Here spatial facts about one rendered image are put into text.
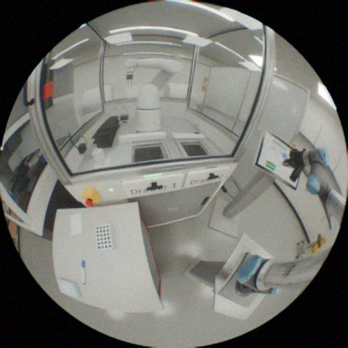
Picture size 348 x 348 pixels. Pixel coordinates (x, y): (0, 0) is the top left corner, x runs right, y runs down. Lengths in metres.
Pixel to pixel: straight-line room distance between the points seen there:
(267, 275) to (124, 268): 0.52
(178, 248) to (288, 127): 2.03
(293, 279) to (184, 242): 1.17
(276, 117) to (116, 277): 2.08
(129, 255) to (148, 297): 0.22
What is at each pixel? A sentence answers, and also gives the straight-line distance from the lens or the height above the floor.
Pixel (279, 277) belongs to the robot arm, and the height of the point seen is 1.09.
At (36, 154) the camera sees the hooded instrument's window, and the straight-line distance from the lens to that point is 0.95.
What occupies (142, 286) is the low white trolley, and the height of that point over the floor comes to 0.76.
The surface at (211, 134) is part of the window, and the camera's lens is 0.46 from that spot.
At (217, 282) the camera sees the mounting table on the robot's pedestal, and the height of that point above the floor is 0.76.
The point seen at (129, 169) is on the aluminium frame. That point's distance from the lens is 0.42.
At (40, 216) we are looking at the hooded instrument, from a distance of 0.90.
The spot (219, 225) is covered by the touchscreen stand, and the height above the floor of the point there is 0.03.
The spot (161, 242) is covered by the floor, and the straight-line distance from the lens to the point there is 1.28.
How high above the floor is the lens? 1.27
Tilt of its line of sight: 46 degrees down
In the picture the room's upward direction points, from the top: 9 degrees clockwise
